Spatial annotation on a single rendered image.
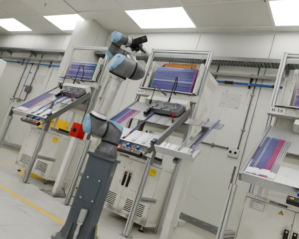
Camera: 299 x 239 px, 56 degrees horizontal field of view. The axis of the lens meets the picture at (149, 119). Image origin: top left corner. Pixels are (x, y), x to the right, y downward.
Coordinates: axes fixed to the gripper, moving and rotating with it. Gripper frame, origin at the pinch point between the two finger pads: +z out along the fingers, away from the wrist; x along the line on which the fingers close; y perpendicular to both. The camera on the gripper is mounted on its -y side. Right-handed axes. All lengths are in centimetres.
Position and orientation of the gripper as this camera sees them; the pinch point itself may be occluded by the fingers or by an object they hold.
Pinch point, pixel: (148, 47)
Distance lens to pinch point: 234.0
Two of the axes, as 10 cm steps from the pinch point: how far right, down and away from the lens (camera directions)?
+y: -7.1, 3.5, 6.1
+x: 2.2, 9.3, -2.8
